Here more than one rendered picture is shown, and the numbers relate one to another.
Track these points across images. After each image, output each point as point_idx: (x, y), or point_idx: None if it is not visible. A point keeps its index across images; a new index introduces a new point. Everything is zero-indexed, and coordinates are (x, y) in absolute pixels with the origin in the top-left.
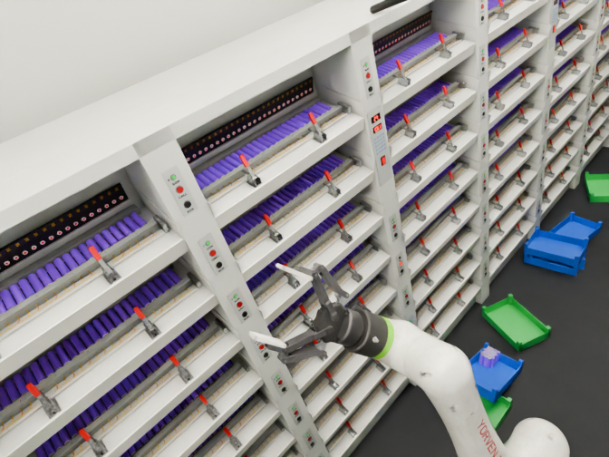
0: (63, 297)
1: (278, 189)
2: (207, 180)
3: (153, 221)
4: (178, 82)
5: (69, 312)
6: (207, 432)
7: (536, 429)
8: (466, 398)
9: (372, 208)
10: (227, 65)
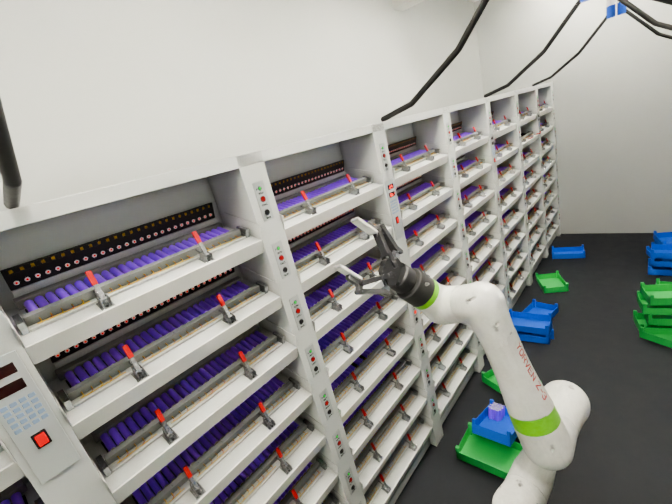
0: (167, 270)
1: (321, 235)
2: None
3: (237, 229)
4: None
5: (172, 278)
6: (264, 441)
7: (558, 384)
8: (504, 316)
9: None
10: None
